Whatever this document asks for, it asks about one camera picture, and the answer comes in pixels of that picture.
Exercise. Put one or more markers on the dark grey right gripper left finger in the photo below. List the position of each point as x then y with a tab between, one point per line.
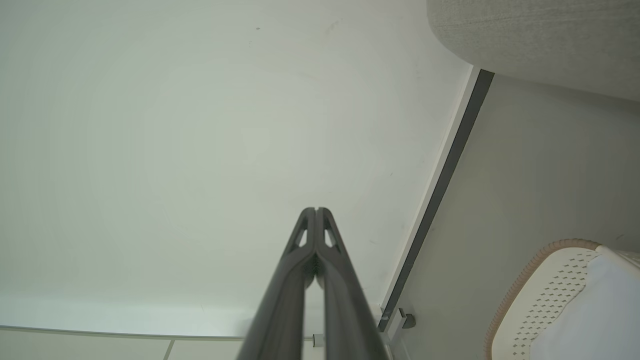
280	300

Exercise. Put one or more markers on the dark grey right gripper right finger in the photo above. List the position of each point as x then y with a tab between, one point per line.
350	310

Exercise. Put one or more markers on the white perforated laundry basket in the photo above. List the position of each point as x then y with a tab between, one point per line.
545	300

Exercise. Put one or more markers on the black door stop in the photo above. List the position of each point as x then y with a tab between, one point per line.
407	320

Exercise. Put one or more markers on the white black baseboard strip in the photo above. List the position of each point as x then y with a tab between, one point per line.
440	190

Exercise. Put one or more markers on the white garment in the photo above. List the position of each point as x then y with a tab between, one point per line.
600	310

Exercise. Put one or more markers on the grey fabric sofa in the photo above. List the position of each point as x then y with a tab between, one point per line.
540	35

